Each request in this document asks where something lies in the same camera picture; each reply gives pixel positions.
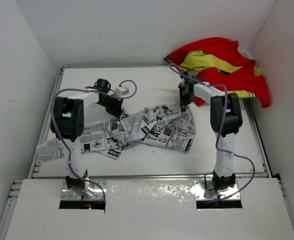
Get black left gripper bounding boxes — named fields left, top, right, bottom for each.
left=97, top=93, right=122, bottom=117

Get newspaper print trousers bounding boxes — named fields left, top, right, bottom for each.
left=35, top=103, right=197, bottom=164

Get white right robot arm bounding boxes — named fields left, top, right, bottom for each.
left=178, top=70, right=243, bottom=192

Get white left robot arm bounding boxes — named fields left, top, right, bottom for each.
left=50, top=78, right=123, bottom=197

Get red fabric garment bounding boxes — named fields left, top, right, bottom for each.
left=164, top=37, right=272, bottom=108

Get white front cover panel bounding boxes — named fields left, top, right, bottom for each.
left=6, top=178, right=294, bottom=240

